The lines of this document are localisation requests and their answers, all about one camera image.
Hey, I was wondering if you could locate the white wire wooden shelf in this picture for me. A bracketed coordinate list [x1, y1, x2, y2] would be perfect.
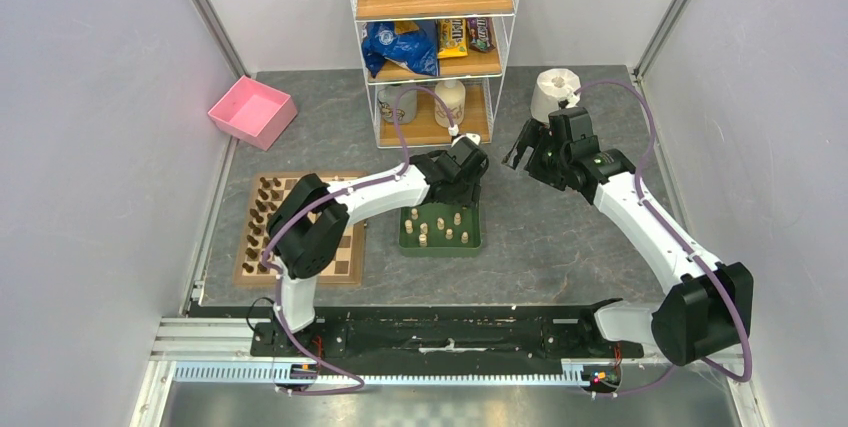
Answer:
[349, 0, 520, 142]

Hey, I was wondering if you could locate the green metal tray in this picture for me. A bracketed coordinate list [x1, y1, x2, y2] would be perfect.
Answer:
[397, 180, 483, 259]

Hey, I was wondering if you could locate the blue snack bag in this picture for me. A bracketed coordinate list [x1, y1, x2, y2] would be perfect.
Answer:
[360, 20, 440, 77]

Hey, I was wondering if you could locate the aluminium rail frame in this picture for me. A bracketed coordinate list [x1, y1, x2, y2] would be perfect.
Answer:
[132, 298, 769, 426]

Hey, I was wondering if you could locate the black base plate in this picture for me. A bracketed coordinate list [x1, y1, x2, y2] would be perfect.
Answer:
[249, 304, 645, 360]

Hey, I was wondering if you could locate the wooden chess board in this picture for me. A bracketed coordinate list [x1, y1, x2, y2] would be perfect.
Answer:
[233, 172, 366, 288]

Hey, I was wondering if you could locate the grey patterned mug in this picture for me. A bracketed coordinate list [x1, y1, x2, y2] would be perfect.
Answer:
[376, 84, 418, 124]

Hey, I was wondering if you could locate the white toilet paper roll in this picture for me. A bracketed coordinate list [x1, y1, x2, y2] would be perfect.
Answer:
[530, 68, 581, 123]

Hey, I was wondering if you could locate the white patterned bottle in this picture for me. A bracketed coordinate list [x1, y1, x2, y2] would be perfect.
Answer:
[434, 79, 466, 128]

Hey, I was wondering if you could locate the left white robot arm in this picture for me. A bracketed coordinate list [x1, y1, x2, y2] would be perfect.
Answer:
[260, 134, 489, 356]

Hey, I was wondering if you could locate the yellow candy bag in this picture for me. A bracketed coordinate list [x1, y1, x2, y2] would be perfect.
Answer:
[437, 18, 469, 60]

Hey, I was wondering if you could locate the pink plastic bin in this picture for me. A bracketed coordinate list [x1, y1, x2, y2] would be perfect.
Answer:
[207, 76, 298, 151]

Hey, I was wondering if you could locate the brown candy bag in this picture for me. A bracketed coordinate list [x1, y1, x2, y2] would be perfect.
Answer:
[466, 17, 496, 53]

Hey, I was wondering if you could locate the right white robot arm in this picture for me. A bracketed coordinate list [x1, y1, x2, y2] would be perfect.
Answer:
[503, 107, 754, 379]

